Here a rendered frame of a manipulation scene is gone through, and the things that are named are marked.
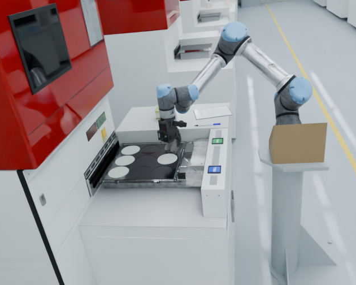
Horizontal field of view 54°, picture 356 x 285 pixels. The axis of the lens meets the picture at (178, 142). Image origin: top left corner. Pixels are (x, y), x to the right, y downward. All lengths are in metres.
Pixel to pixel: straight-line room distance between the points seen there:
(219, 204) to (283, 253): 0.89
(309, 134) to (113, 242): 1.02
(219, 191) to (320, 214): 1.54
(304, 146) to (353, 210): 1.23
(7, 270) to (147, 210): 0.59
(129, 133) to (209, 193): 0.73
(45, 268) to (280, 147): 1.16
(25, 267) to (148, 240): 0.49
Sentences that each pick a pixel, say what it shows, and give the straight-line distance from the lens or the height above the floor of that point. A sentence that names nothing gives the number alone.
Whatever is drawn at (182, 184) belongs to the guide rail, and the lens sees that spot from 1.65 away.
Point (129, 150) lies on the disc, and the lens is 1.90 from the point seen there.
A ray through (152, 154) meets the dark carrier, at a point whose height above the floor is 0.90.
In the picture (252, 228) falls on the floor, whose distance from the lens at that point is 2.66.
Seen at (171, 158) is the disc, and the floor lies 0.90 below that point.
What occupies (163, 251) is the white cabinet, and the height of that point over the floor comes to 0.69.
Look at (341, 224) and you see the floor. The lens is 2.78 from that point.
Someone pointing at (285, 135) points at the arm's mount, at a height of 0.97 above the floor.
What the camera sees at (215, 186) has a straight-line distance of 1.41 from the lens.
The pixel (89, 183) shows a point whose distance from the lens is 1.65.
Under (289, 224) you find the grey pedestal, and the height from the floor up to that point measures 0.40.
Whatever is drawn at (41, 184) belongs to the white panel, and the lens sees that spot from 1.33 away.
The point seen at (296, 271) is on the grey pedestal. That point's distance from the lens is 2.39.
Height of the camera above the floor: 1.76
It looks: 27 degrees down
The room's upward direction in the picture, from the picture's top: 7 degrees counter-clockwise
